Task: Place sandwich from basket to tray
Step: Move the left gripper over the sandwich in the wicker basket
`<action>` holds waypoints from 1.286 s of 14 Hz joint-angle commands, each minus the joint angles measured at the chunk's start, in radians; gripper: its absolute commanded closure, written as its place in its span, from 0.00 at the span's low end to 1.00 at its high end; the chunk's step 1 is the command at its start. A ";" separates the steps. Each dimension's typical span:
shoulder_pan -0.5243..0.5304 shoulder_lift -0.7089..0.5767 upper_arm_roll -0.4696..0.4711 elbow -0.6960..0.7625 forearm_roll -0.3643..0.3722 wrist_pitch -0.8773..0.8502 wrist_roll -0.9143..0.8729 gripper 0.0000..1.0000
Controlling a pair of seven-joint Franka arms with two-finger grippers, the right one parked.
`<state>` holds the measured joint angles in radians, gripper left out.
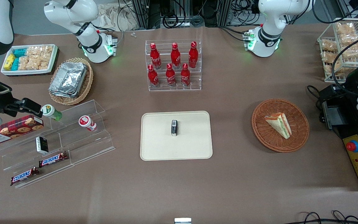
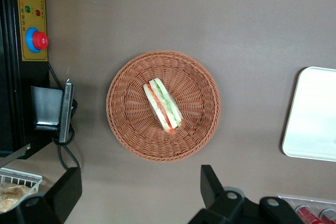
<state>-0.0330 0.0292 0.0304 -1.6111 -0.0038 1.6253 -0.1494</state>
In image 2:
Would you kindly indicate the beige plastic tray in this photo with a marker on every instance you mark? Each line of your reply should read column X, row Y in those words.
column 312, row 116

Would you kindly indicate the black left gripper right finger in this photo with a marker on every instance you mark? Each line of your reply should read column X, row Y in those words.
column 220, row 205

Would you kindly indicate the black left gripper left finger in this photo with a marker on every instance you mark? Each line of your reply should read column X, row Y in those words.
column 60, row 195

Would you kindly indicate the triangle sandwich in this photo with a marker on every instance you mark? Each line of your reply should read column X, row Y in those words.
column 162, row 103

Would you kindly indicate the rice cracker snack bag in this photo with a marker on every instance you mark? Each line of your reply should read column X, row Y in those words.
column 10, row 195

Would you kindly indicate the round brown wicker basket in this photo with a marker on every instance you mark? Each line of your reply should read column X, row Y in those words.
column 131, row 132

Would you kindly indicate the clear acrylic bottle rack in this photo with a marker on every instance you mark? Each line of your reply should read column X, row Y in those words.
column 288, row 200

